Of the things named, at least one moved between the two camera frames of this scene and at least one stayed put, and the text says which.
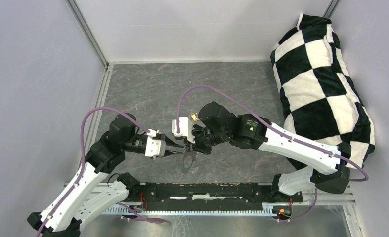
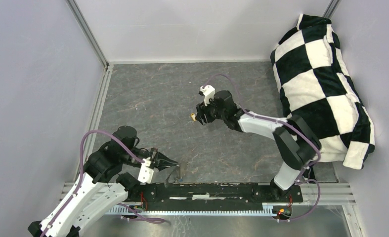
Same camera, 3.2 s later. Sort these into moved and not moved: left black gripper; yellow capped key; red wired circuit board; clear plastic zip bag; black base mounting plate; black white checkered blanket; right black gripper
Moved: clear plastic zip bag; right black gripper; left black gripper
Not moved: yellow capped key; black white checkered blanket; red wired circuit board; black base mounting plate
